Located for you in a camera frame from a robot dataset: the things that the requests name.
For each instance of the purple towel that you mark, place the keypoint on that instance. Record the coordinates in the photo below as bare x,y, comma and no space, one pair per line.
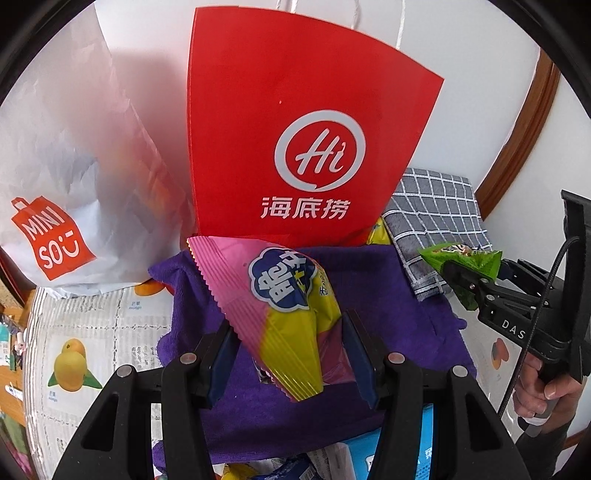
392,286

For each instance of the green snack packet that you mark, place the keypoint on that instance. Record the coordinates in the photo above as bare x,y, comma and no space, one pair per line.
480,263

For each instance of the blue tissue pack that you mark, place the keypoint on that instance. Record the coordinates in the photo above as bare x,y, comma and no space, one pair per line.
358,461

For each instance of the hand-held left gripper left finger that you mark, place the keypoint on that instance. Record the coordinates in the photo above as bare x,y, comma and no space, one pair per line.
221,364

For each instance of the wooden door frame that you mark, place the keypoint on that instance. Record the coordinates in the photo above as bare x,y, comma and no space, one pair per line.
531,129

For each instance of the person's right hand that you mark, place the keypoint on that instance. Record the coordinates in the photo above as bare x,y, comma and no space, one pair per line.
531,392

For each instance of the white plastic bag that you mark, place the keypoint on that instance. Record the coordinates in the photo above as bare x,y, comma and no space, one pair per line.
69,138

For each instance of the blue white snack packet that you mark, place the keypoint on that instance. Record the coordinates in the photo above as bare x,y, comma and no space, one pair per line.
286,470

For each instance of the fruit print tablecloth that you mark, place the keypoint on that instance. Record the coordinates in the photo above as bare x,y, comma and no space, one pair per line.
92,323

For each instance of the red paper bag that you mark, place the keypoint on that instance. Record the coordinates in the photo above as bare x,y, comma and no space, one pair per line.
300,92

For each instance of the white black printed packet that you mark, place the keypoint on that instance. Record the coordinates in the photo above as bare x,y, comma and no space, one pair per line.
334,454

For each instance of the person's right forearm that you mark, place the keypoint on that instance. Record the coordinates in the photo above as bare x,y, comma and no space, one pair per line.
561,450

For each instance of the grey checked cloth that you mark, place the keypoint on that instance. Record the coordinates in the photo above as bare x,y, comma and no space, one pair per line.
434,207

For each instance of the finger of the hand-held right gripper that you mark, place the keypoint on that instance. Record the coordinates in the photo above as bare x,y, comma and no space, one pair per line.
464,279
521,274

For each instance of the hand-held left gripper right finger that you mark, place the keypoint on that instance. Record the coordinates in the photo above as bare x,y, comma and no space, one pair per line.
361,369

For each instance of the pink yellow snack packet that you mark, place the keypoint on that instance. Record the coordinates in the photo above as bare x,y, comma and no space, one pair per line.
286,332

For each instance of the floral bedding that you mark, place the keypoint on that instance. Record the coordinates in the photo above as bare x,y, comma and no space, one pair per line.
11,443

